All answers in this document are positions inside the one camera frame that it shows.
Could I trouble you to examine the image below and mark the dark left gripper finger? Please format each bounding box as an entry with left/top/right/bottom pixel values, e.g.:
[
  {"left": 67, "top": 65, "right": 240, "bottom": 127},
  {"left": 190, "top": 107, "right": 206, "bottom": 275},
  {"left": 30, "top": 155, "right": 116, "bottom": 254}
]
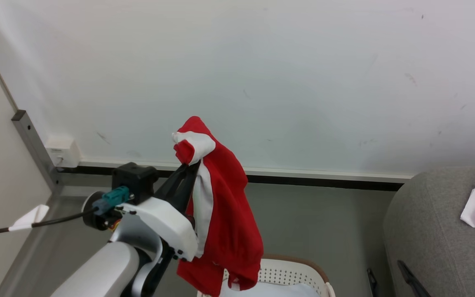
[
  {"left": 154, "top": 164, "right": 190, "bottom": 203},
  {"left": 172, "top": 162, "right": 200, "bottom": 215}
]

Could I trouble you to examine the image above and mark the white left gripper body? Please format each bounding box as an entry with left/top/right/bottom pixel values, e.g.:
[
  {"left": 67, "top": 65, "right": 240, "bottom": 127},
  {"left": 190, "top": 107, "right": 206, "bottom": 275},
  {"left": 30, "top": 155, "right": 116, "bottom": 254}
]
[{"left": 120, "top": 197, "right": 199, "bottom": 263}]

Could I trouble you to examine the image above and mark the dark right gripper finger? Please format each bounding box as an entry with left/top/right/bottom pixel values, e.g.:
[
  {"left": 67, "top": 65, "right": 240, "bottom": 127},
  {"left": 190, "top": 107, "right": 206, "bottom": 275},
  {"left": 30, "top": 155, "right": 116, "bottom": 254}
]
[
  {"left": 397, "top": 260, "right": 432, "bottom": 297},
  {"left": 367, "top": 268, "right": 381, "bottom": 297}
]

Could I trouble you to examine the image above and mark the red garment with white stripe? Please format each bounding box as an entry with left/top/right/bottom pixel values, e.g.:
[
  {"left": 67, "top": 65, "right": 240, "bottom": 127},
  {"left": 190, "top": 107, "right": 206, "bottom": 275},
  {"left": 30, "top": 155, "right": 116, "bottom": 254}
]
[{"left": 172, "top": 116, "right": 264, "bottom": 297}]

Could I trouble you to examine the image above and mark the grey fabric sofa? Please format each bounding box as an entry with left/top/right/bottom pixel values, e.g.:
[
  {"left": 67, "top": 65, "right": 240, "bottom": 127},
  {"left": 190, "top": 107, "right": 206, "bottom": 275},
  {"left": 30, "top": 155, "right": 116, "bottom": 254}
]
[{"left": 383, "top": 166, "right": 475, "bottom": 297}]

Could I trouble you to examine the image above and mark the light blue cloth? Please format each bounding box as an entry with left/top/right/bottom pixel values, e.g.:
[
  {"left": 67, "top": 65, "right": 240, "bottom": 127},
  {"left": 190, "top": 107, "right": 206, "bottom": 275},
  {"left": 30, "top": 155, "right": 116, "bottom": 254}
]
[{"left": 219, "top": 280, "right": 321, "bottom": 297}]

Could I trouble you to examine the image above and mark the cream perforated laundry basket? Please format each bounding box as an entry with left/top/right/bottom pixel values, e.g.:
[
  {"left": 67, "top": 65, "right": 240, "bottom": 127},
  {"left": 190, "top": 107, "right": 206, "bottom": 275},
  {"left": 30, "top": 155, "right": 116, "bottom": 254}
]
[{"left": 196, "top": 254, "right": 336, "bottom": 297}]

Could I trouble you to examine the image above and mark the white and black baseboard strip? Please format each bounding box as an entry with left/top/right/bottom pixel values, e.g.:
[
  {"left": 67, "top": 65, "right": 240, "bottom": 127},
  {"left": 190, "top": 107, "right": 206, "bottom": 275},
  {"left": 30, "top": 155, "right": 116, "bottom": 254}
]
[{"left": 68, "top": 159, "right": 414, "bottom": 192}]

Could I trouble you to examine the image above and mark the teal cable connector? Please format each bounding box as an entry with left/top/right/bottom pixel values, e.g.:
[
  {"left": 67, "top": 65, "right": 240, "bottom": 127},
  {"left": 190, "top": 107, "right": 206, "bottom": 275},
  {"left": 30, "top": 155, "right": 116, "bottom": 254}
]
[{"left": 93, "top": 186, "right": 131, "bottom": 216}]

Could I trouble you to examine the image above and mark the white wall socket box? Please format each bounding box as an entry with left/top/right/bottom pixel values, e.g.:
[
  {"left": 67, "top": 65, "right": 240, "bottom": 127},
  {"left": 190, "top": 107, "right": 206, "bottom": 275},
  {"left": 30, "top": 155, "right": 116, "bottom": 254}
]
[{"left": 45, "top": 136, "right": 81, "bottom": 168}]

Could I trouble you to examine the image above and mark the black cable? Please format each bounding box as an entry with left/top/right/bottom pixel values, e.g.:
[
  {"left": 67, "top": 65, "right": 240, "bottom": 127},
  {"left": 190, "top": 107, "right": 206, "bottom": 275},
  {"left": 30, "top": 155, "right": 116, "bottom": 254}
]
[{"left": 0, "top": 207, "right": 99, "bottom": 239}]

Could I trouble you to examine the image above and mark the white cable tag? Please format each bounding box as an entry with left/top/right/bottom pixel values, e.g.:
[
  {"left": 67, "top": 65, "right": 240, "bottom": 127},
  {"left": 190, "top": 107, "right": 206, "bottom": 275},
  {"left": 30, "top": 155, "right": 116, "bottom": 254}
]
[{"left": 8, "top": 205, "right": 50, "bottom": 232}]

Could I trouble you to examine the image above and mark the grey metal frame post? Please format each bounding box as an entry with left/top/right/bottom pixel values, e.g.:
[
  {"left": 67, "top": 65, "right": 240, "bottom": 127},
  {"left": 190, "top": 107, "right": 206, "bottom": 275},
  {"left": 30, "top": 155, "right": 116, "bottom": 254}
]
[{"left": 12, "top": 110, "right": 61, "bottom": 194}]

